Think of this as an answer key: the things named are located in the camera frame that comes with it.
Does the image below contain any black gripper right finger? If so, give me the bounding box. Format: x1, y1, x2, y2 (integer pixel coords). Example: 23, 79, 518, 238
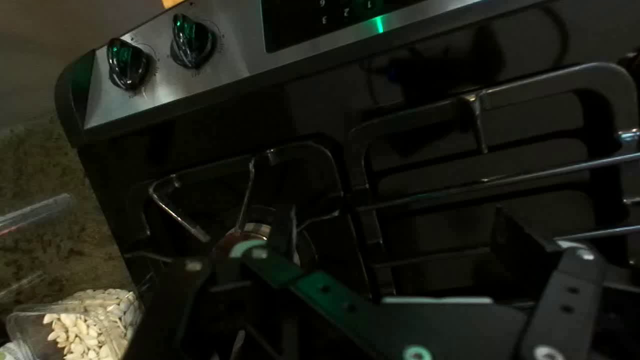
491, 206, 608, 360

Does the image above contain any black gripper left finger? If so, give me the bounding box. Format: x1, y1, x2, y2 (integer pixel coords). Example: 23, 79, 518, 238
237, 201, 427, 360

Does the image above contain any black gas stove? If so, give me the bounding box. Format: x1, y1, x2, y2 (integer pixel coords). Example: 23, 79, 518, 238
56, 0, 640, 360

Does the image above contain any clear container of nuts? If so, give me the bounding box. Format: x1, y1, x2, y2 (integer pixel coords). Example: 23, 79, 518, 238
4, 285, 144, 360

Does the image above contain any black stove knob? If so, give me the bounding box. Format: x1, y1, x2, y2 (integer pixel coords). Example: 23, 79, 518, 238
104, 36, 155, 91
167, 12, 218, 69

